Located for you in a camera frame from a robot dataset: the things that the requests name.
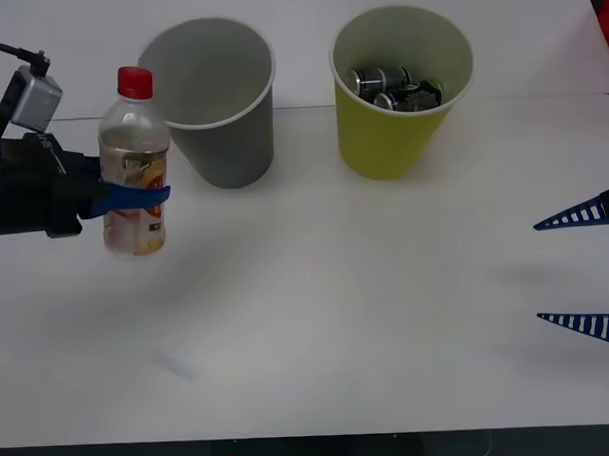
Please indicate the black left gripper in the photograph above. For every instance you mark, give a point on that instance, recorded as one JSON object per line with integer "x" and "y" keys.
{"x": 33, "y": 187}

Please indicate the clear bottle with red cap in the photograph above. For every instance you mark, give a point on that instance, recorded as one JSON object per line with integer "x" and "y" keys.
{"x": 131, "y": 144}

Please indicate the grey plastic waste bin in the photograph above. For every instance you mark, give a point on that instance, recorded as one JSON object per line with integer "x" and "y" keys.
{"x": 231, "y": 145}

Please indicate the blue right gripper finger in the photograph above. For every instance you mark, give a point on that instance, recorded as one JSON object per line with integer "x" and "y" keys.
{"x": 588, "y": 324}
{"x": 584, "y": 213}

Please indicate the yellow-green plastic waste bin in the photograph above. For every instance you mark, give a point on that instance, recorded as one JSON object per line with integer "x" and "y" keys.
{"x": 381, "y": 140}

